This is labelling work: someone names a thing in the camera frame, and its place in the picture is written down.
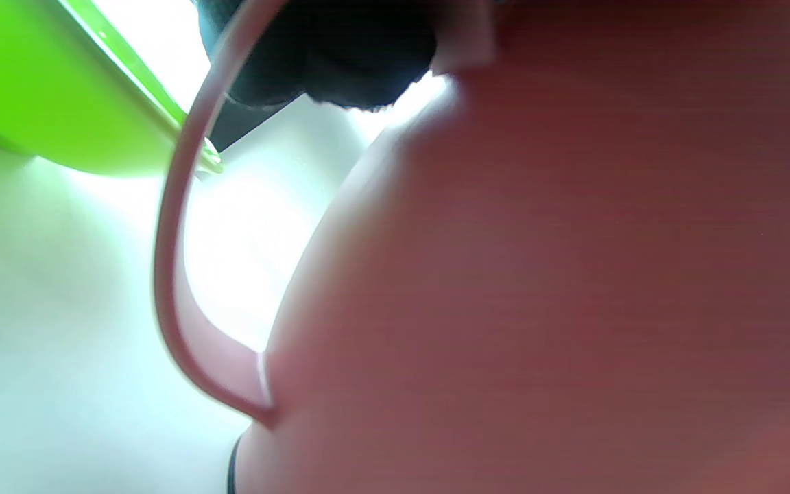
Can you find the pink salad bowl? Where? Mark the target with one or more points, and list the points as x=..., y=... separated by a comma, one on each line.
x=539, y=274

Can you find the person's left hand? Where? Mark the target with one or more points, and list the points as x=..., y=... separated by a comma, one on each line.
x=340, y=48

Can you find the green plastic bowl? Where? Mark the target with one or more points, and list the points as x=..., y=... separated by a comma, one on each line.
x=45, y=89

